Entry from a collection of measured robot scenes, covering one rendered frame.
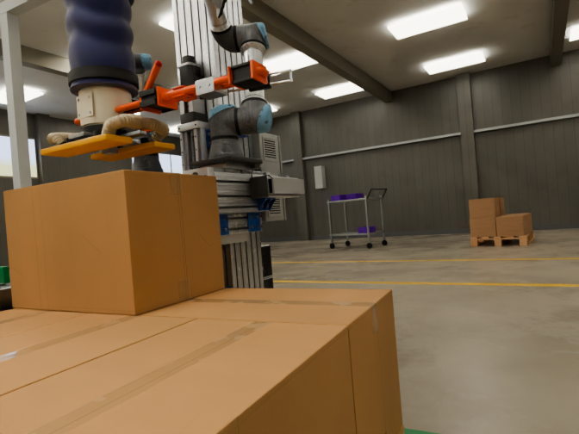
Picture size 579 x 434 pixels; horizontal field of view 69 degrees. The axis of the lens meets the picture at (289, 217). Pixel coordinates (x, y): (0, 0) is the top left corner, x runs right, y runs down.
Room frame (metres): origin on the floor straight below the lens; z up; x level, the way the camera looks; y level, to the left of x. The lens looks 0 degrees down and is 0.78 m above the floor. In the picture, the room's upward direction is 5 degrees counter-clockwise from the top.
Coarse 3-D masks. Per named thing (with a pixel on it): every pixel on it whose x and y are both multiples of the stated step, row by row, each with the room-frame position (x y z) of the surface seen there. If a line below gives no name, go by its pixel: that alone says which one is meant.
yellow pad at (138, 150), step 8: (144, 144) 1.45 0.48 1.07; (152, 144) 1.43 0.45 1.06; (160, 144) 1.45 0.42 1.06; (168, 144) 1.48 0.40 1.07; (120, 152) 1.51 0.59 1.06; (128, 152) 1.51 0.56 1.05; (136, 152) 1.52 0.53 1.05; (144, 152) 1.53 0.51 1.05; (152, 152) 1.54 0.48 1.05; (104, 160) 1.63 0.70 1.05; (112, 160) 1.65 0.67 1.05
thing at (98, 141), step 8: (96, 136) 1.28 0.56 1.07; (104, 136) 1.26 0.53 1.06; (112, 136) 1.28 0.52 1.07; (120, 136) 1.30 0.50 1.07; (64, 144) 1.36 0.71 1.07; (72, 144) 1.34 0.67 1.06; (80, 144) 1.32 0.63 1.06; (88, 144) 1.31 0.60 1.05; (96, 144) 1.31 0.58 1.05; (104, 144) 1.32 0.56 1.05; (112, 144) 1.33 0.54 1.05; (120, 144) 1.34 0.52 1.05; (40, 152) 1.42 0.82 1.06; (48, 152) 1.40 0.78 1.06; (56, 152) 1.40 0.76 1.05; (64, 152) 1.41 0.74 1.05; (72, 152) 1.42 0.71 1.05; (80, 152) 1.44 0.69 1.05; (88, 152) 1.45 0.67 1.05
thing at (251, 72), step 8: (240, 64) 1.14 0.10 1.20; (248, 64) 1.13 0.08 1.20; (256, 64) 1.14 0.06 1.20; (232, 72) 1.17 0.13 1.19; (240, 72) 1.15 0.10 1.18; (248, 72) 1.14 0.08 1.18; (256, 72) 1.13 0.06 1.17; (232, 80) 1.16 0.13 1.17; (240, 80) 1.15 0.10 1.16; (248, 80) 1.14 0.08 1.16; (256, 80) 1.15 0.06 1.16; (264, 80) 1.17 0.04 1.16; (240, 88) 1.20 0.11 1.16; (248, 88) 1.21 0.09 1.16
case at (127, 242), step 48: (48, 192) 1.31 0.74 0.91; (96, 192) 1.20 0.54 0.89; (144, 192) 1.20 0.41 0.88; (192, 192) 1.38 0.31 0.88; (48, 240) 1.32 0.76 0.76; (96, 240) 1.21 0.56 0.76; (144, 240) 1.19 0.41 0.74; (192, 240) 1.36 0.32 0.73; (48, 288) 1.33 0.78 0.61; (96, 288) 1.21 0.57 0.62; (144, 288) 1.17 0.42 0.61; (192, 288) 1.34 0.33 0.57
